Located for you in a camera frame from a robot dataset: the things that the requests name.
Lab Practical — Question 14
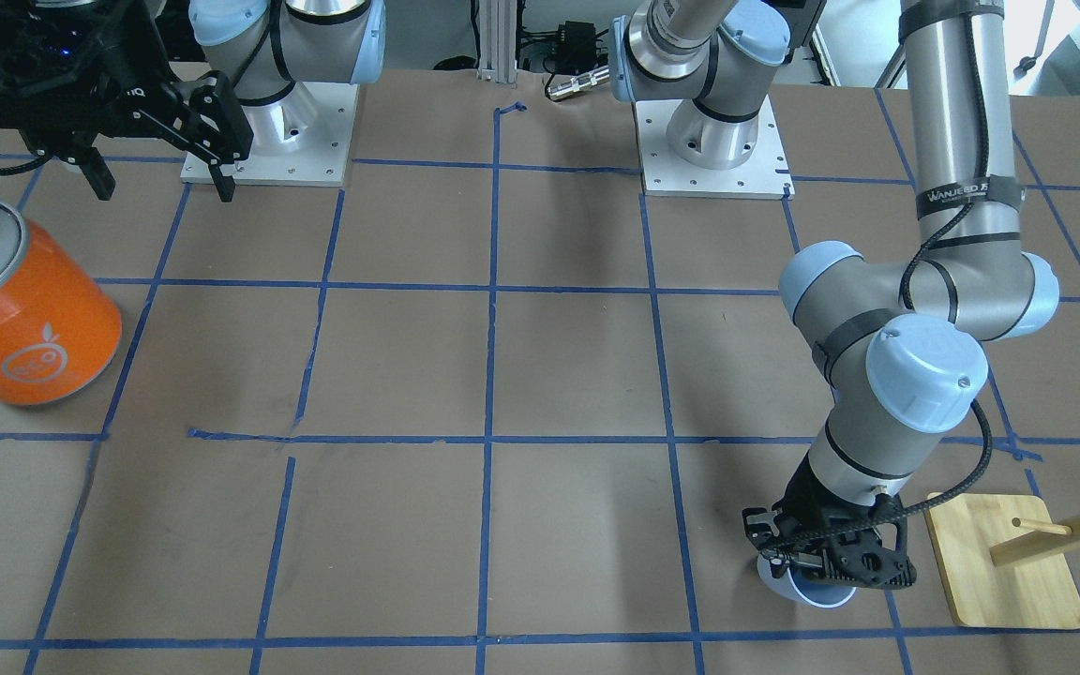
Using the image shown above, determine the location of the black gripper, camera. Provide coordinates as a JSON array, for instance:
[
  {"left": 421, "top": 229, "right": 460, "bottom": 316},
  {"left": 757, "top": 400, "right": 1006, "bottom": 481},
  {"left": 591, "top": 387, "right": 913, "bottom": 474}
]
[
  {"left": 742, "top": 461, "right": 917, "bottom": 590},
  {"left": 0, "top": 1, "right": 254, "bottom": 203}
]

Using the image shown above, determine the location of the silver robot arm, camera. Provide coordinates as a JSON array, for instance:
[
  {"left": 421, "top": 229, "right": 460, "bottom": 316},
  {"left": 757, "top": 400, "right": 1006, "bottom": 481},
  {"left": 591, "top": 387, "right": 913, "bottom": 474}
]
[
  {"left": 188, "top": 1, "right": 387, "bottom": 157},
  {"left": 609, "top": 0, "right": 1059, "bottom": 509}
]

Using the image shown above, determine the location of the large orange can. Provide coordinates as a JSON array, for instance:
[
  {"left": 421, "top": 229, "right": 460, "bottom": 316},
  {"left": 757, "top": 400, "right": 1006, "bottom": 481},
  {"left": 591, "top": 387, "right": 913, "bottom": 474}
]
[{"left": 0, "top": 201, "right": 123, "bottom": 406}]

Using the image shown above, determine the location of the wooden cup rack stand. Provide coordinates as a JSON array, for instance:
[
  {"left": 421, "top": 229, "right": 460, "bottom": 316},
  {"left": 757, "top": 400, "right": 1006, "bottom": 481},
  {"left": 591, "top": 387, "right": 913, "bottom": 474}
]
[{"left": 926, "top": 491, "right": 1080, "bottom": 631}]

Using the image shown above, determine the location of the light blue plastic cup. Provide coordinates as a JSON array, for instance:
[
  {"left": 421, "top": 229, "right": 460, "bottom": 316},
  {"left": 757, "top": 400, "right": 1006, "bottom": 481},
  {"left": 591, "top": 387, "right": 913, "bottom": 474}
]
[{"left": 756, "top": 557, "right": 858, "bottom": 609}]

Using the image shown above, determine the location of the silver cable connector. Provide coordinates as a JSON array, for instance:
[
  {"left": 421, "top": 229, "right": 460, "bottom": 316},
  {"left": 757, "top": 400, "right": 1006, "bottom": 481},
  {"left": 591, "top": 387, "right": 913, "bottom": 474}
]
[{"left": 545, "top": 66, "right": 611, "bottom": 102}]

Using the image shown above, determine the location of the black power adapter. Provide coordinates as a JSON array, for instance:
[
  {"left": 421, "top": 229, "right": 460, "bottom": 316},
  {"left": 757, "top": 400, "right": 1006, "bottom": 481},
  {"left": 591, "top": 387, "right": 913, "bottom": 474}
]
[{"left": 554, "top": 21, "right": 597, "bottom": 63}]

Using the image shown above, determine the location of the aluminium frame post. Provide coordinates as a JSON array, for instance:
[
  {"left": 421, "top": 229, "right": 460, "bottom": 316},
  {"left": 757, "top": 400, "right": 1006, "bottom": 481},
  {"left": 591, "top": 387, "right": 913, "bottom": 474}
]
[{"left": 474, "top": 0, "right": 521, "bottom": 87}]

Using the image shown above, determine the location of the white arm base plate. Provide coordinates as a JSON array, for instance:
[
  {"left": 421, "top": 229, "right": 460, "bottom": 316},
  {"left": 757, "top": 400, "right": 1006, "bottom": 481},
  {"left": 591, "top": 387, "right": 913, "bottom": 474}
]
[
  {"left": 222, "top": 82, "right": 361, "bottom": 188},
  {"left": 633, "top": 97, "right": 796, "bottom": 200}
]

